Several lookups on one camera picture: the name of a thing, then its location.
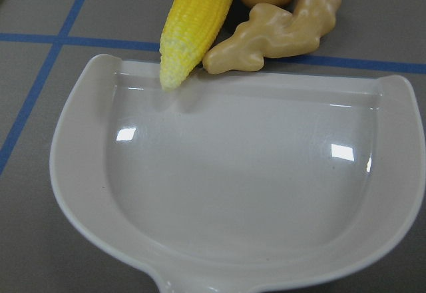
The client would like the yellow toy corn cob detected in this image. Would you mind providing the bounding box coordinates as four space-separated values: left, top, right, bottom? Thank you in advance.
159 0 233 91

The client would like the tan toy ginger root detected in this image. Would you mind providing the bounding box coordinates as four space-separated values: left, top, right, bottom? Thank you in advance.
202 0 341 75

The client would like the beige plastic dustpan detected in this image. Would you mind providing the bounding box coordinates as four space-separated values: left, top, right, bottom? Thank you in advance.
50 55 425 292

